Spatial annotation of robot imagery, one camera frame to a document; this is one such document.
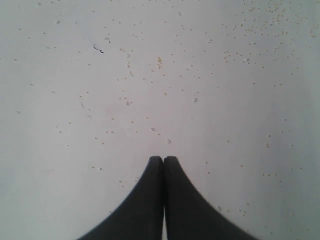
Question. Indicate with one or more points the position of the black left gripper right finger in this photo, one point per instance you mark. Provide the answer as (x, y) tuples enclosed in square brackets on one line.
[(188, 216)]

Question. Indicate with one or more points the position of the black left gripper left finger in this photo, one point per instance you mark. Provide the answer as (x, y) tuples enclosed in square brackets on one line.
[(140, 216)]

